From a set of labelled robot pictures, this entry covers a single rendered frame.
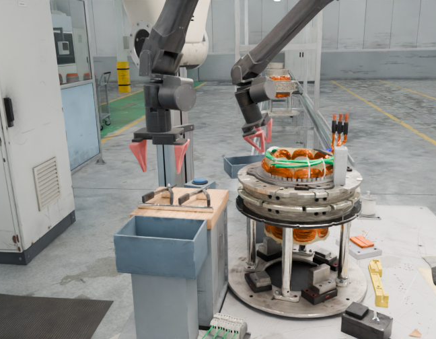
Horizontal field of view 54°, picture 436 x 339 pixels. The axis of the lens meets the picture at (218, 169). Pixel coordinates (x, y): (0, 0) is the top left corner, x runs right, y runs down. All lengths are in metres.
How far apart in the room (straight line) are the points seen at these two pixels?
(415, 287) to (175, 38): 0.91
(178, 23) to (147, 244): 0.45
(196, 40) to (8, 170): 1.96
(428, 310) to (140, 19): 1.12
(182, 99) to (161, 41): 0.13
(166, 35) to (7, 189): 2.33
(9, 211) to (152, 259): 2.34
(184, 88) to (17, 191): 2.33
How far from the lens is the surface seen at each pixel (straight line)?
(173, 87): 0.90
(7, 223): 3.20
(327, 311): 1.12
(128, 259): 0.90
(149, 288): 0.93
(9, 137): 3.03
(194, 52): 1.39
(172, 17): 0.92
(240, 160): 1.44
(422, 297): 1.28
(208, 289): 1.01
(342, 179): 1.07
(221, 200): 1.04
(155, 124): 0.95
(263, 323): 1.10
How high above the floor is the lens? 1.42
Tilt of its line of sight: 16 degrees down
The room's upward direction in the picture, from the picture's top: 1 degrees counter-clockwise
